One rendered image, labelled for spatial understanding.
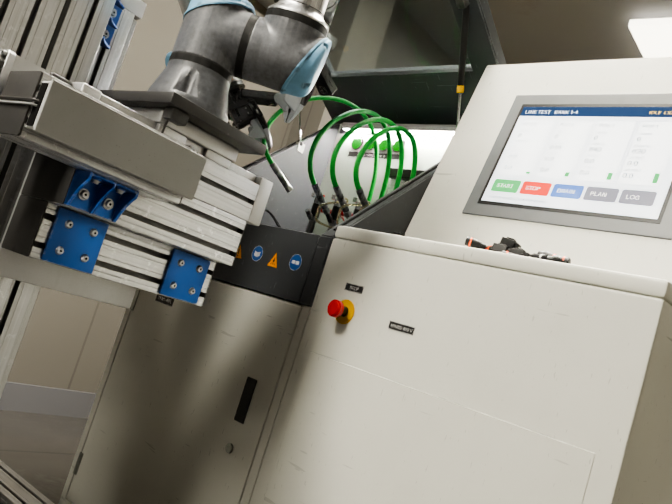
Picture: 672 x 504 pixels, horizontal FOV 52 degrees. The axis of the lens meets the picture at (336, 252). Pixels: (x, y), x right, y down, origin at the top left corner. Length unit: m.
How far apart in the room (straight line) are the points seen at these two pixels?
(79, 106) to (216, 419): 0.90
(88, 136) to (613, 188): 1.03
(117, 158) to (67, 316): 2.43
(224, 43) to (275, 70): 0.10
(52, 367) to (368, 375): 2.27
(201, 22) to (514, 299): 0.72
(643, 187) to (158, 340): 1.22
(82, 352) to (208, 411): 1.86
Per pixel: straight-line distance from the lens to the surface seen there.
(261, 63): 1.26
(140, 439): 1.86
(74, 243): 1.15
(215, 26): 1.27
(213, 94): 1.24
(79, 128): 0.96
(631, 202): 1.49
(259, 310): 1.60
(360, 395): 1.36
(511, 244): 1.38
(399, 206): 1.66
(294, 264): 1.56
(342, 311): 1.39
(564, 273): 1.19
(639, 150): 1.56
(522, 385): 1.19
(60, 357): 3.42
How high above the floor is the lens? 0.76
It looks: 6 degrees up
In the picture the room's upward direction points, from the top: 18 degrees clockwise
